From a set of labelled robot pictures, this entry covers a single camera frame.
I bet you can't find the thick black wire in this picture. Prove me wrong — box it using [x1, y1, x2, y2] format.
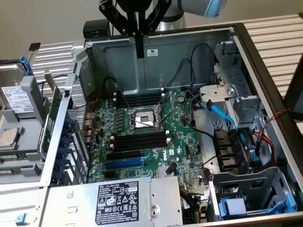
[183, 91, 215, 142]

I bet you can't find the green graphics card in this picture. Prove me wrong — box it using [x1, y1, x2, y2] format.
[39, 68, 64, 156]

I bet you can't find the green RAM stick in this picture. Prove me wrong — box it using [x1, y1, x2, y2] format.
[0, 151, 40, 158]
[0, 169, 24, 175]

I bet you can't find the blue plastic disk caddy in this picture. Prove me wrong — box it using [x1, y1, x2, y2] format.
[219, 193, 296, 219]

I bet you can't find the green Dell motherboard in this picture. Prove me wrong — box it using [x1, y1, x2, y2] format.
[84, 88, 211, 190]

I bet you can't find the yellow red orange wire bundle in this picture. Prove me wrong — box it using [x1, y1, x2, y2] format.
[253, 129, 278, 167]

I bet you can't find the dark brown post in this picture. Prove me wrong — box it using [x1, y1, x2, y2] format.
[283, 53, 303, 121]

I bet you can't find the black RAM slot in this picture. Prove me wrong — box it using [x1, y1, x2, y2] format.
[114, 130, 168, 140]
[113, 87, 165, 98]
[116, 93, 164, 101]
[116, 99, 164, 109]
[113, 137, 169, 148]
[111, 129, 170, 144]
[113, 94, 165, 105]
[109, 138, 171, 152]

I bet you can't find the silver finned heat sink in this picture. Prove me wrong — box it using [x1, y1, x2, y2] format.
[157, 165, 178, 178]

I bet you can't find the thin metal locking lever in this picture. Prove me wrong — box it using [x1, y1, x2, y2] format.
[118, 87, 134, 112]
[129, 117, 153, 128]

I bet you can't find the blue square latch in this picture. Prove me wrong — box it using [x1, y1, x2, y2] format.
[15, 212, 30, 227]

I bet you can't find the silver power supply unit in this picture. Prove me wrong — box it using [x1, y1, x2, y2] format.
[40, 176, 184, 227]

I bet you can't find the black box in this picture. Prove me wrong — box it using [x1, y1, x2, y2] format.
[83, 20, 112, 40]

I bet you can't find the silver hard disk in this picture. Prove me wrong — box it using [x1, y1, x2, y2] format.
[0, 62, 36, 119]

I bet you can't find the grey parts rack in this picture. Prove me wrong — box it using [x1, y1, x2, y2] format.
[0, 75, 52, 185]

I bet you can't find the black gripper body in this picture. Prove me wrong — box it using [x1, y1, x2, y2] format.
[113, 0, 154, 12]

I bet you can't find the black data plug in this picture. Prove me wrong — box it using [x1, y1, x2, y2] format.
[167, 162, 178, 175]

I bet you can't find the grey metal PC case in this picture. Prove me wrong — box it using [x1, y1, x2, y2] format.
[39, 22, 303, 227]

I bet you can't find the long black expansion slot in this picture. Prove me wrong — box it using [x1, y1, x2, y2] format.
[106, 150, 143, 161]

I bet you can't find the CPU socket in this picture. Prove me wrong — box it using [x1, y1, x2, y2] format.
[127, 105, 164, 134]

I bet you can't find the metal socket cover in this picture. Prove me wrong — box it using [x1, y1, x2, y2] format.
[155, 91, 178, 126]

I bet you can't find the blue disk bracket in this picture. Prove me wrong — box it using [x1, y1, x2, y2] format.
[18, 54, 45, 106]

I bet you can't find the red black twisted wire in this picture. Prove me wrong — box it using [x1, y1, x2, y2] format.
[257, 108, 293, 133]
[71, 99, 100, 110]

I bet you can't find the thin black wire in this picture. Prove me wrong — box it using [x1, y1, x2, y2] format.
[102, 77, 119, 96]
[40, 74, 69, 94]
[165, 59, 194, 88]
[190, 44, 218, 94]
[189, 141, 218, 167]

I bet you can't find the blue expansion slot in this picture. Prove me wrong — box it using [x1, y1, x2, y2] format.
[105, 157, 144, 169]

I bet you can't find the silver CPU chip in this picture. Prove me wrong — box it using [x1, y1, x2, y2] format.
[0, 129, 19, 148]

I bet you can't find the yellow black power wire bundle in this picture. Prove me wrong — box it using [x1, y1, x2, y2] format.
[179, 188, 207, 224]

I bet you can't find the grey metal drive cage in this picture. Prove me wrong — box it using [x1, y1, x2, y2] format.
[214, 40, 253, 97]

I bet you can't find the blue flat data wire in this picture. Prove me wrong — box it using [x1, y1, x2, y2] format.
[205, 99, 261, 166]

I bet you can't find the grey metal disk bay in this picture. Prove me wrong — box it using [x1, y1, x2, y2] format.
[198, 85, 267, 130]
[208, 166, 298, 224]

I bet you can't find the black fan shroud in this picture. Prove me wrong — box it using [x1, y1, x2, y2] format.
[213, 129, 250, 173]

